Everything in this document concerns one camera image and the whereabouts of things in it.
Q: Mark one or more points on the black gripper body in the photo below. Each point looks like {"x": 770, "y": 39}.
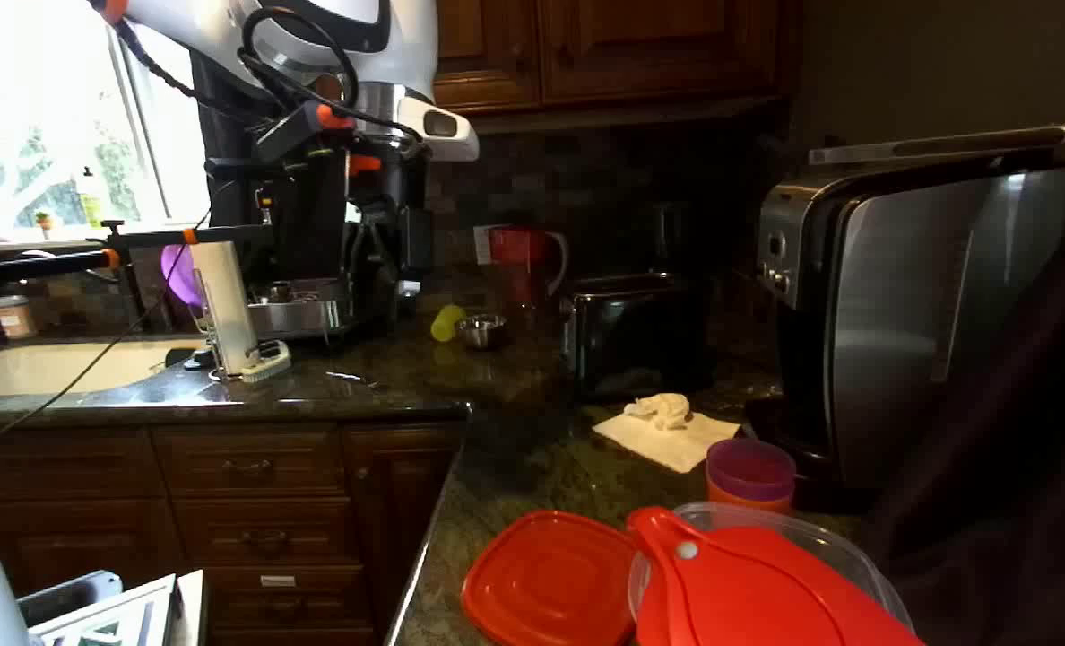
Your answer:
{"x": 405, "y": 185}

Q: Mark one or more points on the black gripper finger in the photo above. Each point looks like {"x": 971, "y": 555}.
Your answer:
{"x": 414, "y": 255}
{"x": 371, "y": 255}

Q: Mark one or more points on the small metal cup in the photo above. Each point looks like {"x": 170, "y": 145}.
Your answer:
{"x": 484, "y": 332}

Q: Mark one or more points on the black and chrome toaster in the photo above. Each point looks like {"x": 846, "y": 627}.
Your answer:
{"x": 633, "y": 334}

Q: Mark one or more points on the orange cup with purple lid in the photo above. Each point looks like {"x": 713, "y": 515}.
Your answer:
{"x": 752, "y": 472}

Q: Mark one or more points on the stainless toaster oven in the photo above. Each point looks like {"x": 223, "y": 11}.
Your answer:
{"x": 913, "y": 311}

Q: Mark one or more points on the red mug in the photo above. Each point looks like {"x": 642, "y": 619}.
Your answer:
{"x": 523, "y": 268}

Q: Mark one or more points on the purple plastic object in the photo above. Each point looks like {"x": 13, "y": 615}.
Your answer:
{"x": 179, "y": 278}

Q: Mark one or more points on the wooden upper cabinet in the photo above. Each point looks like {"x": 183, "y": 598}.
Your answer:
{"x": 616, "y": 49}

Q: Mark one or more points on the white paper napkin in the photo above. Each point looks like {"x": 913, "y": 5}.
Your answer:
{"x": 668, "y": 432}

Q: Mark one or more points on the wooden drawer cabinet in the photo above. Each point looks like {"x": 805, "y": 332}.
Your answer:
{"x": 197, "y": 515}

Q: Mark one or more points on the red square container lid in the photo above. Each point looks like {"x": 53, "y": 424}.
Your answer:
{"x": 549, "y": 578}

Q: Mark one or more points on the bright kitchen window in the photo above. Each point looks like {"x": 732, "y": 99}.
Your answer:
{"x": 40, "y": 130}

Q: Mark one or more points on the small jar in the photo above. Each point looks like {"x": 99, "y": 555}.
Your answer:
{"x": 13, "y": 317}

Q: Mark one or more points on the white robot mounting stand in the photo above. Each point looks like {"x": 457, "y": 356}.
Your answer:
{"x": 124, "y": 611}

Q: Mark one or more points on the clear container with red lid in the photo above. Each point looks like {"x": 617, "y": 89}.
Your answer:
{"x": 760, "y": 592}

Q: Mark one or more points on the white wall outlet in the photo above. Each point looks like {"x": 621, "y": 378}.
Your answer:
{"x": 484, "y": 245}

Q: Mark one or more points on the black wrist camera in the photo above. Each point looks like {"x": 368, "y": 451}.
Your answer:
{"x": 291, "y": 130}

